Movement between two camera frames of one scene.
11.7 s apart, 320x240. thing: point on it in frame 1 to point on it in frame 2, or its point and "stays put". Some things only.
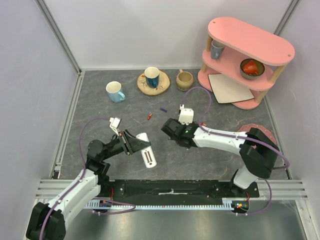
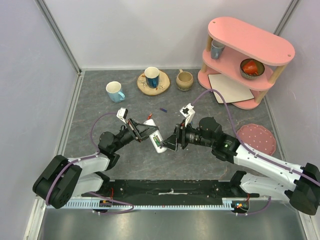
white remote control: [148, 157] to [156, 137]
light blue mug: [113, 89] stays put
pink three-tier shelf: [244, 56] stays put
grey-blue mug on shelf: [216, 49] stays put
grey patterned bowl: [261, 69] stays put
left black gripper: [130, 143] to [140, 130]
